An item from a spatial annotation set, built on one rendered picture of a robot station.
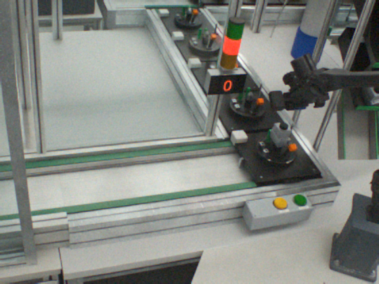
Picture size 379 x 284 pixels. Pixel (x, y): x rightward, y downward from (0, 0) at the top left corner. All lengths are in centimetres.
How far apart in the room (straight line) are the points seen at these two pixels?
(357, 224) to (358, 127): 47
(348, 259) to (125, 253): 66
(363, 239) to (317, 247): 19
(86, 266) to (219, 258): 39
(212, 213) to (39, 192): 53
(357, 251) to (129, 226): 66
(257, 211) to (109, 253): 45
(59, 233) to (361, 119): 108
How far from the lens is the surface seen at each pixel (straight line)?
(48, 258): 143
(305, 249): 156
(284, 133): 161
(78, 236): 140
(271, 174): 160
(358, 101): 165
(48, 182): 155
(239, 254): 148
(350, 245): 148
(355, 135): 176
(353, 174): 191
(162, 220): 143
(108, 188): 152
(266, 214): 148
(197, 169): 162
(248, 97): 181
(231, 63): 149
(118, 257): 142
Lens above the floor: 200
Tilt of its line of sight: 39 degrees down
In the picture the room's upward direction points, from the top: 10 degrees clockwise
